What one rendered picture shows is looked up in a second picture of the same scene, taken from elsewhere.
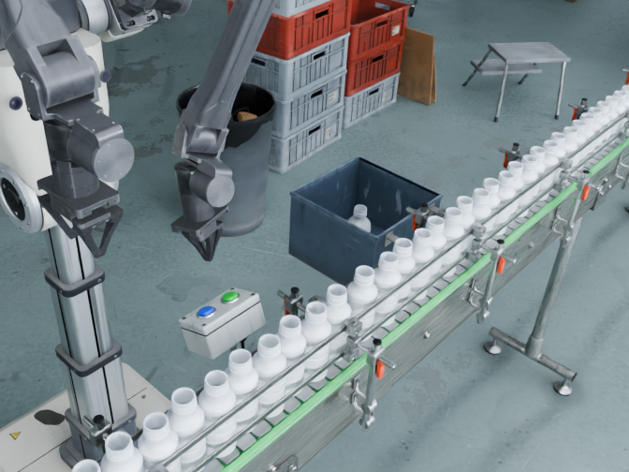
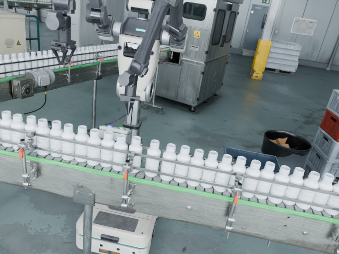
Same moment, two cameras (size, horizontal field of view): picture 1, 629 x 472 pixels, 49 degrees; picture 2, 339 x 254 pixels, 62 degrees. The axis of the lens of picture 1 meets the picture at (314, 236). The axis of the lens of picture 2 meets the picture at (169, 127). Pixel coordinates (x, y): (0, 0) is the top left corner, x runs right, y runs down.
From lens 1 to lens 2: 115 cm
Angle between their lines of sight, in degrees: 49
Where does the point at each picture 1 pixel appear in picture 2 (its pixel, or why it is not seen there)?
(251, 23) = (150, 22)
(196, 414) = (56, 130)
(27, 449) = not seen: hidden behind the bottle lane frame
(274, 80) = (329, 149)
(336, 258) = not seen: hidden behind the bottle
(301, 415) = (97, 172)
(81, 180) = (59, 35)
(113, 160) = (51, 22)
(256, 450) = (72, 166)
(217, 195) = (121, 80)
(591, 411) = not seen: outside the picture
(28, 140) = (120, 61)
